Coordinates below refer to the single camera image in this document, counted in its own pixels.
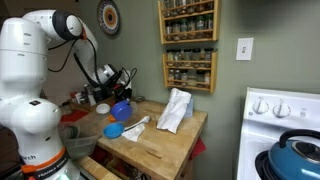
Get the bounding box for red cloth mat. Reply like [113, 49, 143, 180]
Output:
[59, 109, 90, 123]

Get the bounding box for decorative wall plate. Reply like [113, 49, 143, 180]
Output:
[96, 0, 121, 36]

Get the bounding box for metal spoon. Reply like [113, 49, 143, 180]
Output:
[123, 117, 150, 133]

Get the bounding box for blue tea kettle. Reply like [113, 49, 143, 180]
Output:
[268, 129, 320, 180]

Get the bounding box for white light switch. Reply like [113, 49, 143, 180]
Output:
[235, 36, 255, 62]

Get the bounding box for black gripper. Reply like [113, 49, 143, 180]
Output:
[112, 83, 132, 105]

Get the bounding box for wooden cart shelf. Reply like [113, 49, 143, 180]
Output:
[74, 155, 123, 180]

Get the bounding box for white stove knob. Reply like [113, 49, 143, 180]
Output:
[252, 97, 270, 115]
[272, 98, 292, 118]

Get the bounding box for clear plastic storage bin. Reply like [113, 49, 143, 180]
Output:
[57, 121, 101, 160]

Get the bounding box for white crumpled towel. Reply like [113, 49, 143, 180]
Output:
[156, 87, 193, 134]

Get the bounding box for white cloth napkin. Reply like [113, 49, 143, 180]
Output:
[121, 115, 152, 143]

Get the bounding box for black stove burner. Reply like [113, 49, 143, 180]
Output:
[254, 149, 278, 180]

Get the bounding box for white printed shaker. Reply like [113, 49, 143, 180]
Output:
[76, 92, 85, 105]

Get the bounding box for wooden spice rack with jars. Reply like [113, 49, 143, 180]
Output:
[162, 48, 218, 94]
[157, 0, 222, 45]

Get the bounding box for white electric stove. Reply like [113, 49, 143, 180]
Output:
[236, 87, 320, 180]

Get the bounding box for blue bowl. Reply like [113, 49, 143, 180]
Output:
[102, 121, 126, 140]

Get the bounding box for red hanging cloth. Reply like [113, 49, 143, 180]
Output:
[189, 137, 208, 162]

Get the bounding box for tall steel pepper mill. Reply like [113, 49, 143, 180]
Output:
[87, 85, 98, 107]

